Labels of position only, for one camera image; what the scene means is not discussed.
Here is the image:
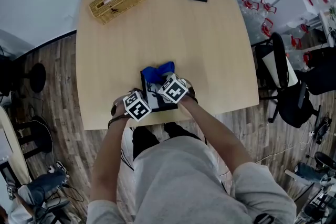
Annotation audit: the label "black round table base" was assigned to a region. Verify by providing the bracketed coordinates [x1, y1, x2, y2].
[15, 115, 54, 161]

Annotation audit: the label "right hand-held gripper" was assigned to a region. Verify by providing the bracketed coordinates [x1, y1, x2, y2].
[157, 73, 199, 104]

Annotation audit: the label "black office chair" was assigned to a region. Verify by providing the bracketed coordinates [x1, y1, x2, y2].
[267, 47, 336, 129]

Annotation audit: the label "person's right forearm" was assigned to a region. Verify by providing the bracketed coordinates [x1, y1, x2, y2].
[177, 95, 255, 174]

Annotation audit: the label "person's grey shirt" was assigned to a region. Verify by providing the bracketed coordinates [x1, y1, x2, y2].
[86, 135, 298, 224]

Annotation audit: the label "black folding chair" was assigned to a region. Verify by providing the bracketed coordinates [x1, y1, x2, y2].
[251, 31, 301, 103]

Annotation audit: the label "white water dispenser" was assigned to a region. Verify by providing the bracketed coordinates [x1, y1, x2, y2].
[271, 0, 320, 34]

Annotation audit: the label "round wooden table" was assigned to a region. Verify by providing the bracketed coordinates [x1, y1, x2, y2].
[0, 105, 32, 188]

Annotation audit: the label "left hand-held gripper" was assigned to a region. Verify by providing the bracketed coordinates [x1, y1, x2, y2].
[111, 89, 152, 123]

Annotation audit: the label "wicker tissue box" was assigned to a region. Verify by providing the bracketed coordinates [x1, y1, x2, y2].
[88, 0, 150, 25]

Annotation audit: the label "white floor cable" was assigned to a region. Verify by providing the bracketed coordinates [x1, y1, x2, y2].
[255, 132, 316, 165]

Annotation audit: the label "black wrist strap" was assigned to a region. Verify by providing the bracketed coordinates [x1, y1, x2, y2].
[107, 113, 132, 129]

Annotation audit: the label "group of empty water jugs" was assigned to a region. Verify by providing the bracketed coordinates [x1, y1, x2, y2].
[237, 0, 316, 71]

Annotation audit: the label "person's left forearm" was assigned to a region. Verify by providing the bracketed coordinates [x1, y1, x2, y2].
[90, 106, 132, 205]

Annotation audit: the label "black bag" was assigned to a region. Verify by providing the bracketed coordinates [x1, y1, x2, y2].
[0, 54, 26, 99]

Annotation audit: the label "black framed deer picture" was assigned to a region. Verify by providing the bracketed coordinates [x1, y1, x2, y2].
[140, 68, 180, 113]

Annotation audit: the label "white board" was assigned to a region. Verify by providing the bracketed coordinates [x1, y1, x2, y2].
[261, 50, 299, 88]

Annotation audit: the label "person's black trousers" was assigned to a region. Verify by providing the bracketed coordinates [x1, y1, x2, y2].
[131, 122, 204, 161]

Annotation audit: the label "blue cleaning cloth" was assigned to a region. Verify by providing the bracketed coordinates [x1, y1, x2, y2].
[141, 61, 176, 85]

